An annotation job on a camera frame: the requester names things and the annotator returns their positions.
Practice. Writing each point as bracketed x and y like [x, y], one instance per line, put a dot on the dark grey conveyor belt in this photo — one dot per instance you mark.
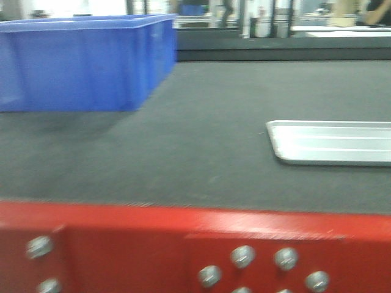
[200, 140]

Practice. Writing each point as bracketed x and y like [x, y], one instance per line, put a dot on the blue crate on conveyor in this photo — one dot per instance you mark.
[85, 63]

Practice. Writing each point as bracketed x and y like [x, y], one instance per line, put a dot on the silver metal tray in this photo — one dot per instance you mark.
[334, 143]

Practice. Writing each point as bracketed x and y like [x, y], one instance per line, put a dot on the red conveyor frame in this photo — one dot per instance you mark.
[93, 248]

